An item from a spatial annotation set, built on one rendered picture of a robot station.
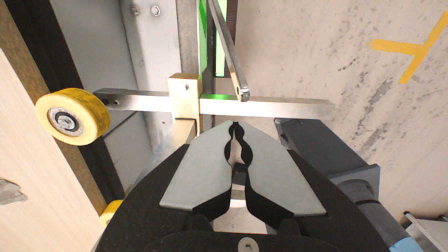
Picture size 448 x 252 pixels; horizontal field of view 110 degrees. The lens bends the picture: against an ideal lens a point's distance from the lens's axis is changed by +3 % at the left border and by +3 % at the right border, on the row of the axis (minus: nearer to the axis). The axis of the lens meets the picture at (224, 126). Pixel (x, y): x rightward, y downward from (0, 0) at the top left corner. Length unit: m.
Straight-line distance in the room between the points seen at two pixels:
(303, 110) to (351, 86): 1.10
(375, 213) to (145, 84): 0.90
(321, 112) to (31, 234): 0.71
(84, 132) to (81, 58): 0.17
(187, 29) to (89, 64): 0.21
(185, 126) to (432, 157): 2.17
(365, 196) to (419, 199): 1.82
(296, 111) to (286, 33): 0.86
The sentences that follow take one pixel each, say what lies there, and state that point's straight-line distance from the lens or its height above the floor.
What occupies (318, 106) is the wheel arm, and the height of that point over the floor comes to 0.83.
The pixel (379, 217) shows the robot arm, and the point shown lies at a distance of 0.84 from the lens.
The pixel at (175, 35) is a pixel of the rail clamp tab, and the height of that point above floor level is 0.62.
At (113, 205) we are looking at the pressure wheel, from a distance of 0.45.
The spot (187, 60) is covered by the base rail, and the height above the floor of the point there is 0.70.
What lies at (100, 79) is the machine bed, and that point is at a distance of 0.44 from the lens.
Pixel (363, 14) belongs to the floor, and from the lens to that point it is 1.33.
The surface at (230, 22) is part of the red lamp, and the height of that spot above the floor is 0.70.
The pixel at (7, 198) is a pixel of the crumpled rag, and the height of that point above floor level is 0.91.
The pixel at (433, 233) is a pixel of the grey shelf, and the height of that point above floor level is 0.22.
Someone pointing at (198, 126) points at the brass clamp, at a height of 0.84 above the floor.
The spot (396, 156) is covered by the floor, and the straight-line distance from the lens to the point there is 2.03.
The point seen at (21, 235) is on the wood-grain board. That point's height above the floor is 0.90.
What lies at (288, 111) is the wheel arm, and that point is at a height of 0.83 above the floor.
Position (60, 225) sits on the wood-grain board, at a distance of 0.57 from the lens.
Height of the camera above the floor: 1.09
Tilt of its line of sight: 61 degrees down
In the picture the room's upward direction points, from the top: 177 degrees counter-clockwise
